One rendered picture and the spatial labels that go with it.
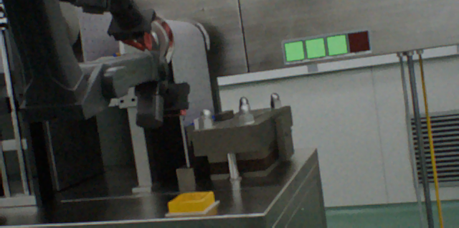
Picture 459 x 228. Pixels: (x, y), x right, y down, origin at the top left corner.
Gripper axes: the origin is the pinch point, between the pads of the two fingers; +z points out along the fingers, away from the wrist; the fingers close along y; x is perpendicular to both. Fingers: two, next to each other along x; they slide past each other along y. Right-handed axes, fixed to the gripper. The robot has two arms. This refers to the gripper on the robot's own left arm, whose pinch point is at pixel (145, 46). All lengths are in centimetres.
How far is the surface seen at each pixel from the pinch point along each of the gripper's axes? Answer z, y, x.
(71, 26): -0.7, -23.0, 8.2
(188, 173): 21.4, 7.4, -22.2
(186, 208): 2.6, 16.8, -38.8
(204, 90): 25.6, 5.5, 5.2
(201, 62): 20.8, 4.9, 11.5
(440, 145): 253, 84, 116
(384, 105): 235, 48, 139
